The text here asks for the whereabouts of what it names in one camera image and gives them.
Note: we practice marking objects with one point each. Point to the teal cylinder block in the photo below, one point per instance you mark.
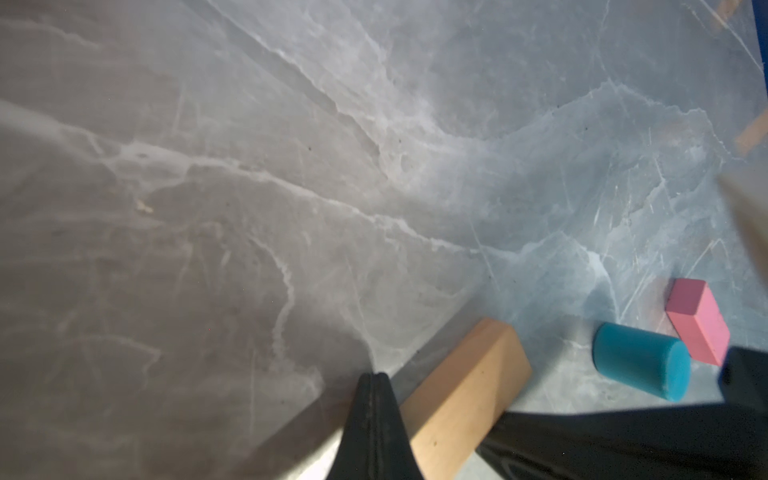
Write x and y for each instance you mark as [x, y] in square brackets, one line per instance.
[657, 364]

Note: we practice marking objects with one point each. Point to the plain wood plank block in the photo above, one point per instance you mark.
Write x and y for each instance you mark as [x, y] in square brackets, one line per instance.
[454, 408]

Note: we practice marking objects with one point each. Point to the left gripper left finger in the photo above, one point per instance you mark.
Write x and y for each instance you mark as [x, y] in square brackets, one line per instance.
[374, 443]

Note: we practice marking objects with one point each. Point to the engraved wood plank block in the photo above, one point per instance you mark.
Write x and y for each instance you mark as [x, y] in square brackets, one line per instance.
[752, 135]

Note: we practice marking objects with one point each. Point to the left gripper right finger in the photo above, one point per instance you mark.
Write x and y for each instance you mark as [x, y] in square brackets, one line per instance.
[726, 440]

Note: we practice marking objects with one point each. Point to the dark pink rectangular block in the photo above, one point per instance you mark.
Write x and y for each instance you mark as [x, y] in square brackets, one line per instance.
[696, 317]

